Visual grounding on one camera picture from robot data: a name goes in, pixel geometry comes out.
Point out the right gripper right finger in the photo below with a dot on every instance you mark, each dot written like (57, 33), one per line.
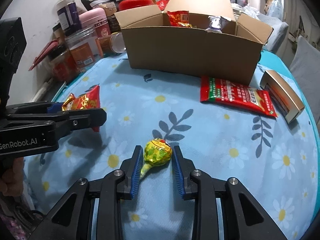
(242, 215)

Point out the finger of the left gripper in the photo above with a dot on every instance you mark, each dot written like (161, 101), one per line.
(54, 125)
(41, 107)

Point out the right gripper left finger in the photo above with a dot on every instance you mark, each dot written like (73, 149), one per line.
(93, 202)

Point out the small red orange snack packet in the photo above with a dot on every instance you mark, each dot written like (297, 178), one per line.
(89, 100)

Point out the yellow green lollipop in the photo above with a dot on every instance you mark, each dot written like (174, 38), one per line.
(157, 152)

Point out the large red candy bag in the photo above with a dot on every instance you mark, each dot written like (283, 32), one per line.
(179, 18)

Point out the silver purple snack packet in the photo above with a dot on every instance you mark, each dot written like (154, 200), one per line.
(217, 24)

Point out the person left hand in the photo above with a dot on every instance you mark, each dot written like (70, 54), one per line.
(12, 179)

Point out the dark red jar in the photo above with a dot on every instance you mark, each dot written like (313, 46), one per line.
(63, 66)

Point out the blue floral tablecloth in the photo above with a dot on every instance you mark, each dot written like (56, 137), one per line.
(276, 161)

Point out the clear jar orange label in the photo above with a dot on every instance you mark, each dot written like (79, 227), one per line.
(85, 48)

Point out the lying brown clear-lid cup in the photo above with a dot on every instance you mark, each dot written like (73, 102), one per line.
(112, 44)

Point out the purple label jar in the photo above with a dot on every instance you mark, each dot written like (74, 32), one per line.
(68, 17)

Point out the pink lid canister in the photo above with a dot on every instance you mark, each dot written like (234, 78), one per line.
(96, 18)

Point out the gold rectangular box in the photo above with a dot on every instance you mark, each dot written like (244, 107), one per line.
(289, 103)

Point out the red round lid container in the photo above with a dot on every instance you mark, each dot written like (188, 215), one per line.
(130, 4)

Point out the red green flat snack packet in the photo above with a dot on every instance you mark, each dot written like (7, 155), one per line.
(236, 95)

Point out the small red snack bag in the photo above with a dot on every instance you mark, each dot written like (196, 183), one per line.
(162, 4)

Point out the brown cardboard box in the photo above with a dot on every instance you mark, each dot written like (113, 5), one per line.
(152, 43)

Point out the grey cushioned chair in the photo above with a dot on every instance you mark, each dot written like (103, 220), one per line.
(305, 70)

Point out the grey sofa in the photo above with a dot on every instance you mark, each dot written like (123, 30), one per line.
(266, 30)

